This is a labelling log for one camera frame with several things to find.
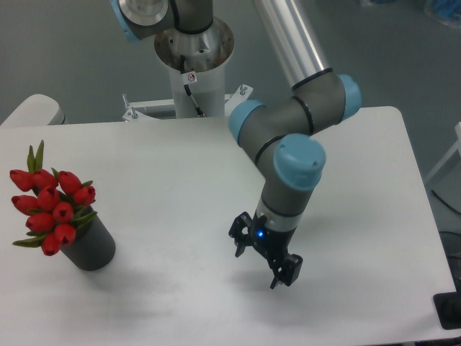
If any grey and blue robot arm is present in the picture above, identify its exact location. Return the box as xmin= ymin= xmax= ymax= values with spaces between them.
xmin=111 ymin=1 xmax=362 ymax=285

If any black floor cable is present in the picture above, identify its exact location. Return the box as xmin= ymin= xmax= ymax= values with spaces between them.
xmin=431 ymin=189 xmax=461 ymax=213

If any dark grey ribbed vase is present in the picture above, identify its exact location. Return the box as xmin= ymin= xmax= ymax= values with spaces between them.
xmin=61 ymin=216 xmax=116 ymax=271

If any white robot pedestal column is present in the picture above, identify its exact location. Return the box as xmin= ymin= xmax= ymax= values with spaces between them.
xmin=154 ymin=17 xmax=234 ymax=117

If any white chair edge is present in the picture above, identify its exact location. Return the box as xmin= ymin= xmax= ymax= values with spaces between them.
xmin=1 ymin=94 xmax=67 ymax=128

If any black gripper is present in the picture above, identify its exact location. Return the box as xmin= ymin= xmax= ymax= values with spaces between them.
xmin=228 ymin=212 xmax=303 ymax=289

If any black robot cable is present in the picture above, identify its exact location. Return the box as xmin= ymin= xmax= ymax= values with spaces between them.
xmin=179 ymin=54 xmax=207 ymax=118

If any white frame at right edge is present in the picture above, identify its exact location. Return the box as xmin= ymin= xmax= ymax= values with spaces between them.
xmin=423 ymin=123 xmax=460 ymax=185

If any red tulip bouquet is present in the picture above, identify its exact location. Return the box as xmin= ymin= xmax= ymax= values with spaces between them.
xmin=9 ymin=141 xmax=97 ymax=256

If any black box at table edge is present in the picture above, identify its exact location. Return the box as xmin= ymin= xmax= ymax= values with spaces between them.
xmin=433 ymin=292 xmax=460 ymax=330

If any white pedestal base frame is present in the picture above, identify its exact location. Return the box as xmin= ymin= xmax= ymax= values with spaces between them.
xmin=122 ymin=84 xmax=254 ymax=122

